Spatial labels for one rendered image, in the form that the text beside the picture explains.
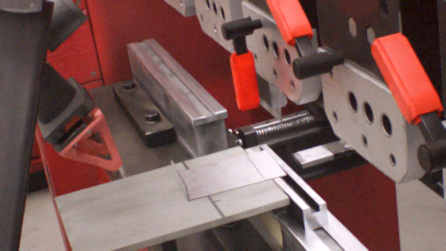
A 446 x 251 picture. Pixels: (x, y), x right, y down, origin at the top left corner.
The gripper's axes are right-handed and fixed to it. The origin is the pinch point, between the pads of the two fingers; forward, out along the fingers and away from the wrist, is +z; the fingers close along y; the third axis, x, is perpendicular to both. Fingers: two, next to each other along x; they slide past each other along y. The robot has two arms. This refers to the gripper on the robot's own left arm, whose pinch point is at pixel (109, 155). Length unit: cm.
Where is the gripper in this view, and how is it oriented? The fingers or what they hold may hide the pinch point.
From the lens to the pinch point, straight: 107.5
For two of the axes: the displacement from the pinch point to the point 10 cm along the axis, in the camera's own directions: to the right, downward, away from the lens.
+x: -7.3, 6.9, 0.0
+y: -3.1, -3.2, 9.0
